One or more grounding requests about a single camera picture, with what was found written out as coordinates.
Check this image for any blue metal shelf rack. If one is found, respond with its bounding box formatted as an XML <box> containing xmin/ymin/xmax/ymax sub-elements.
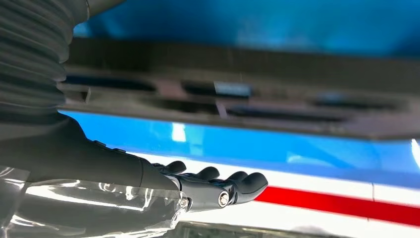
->
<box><xmin>59</xmin><ymin>0</ymin><xmax>420</xmax><ymax>190</ymax></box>

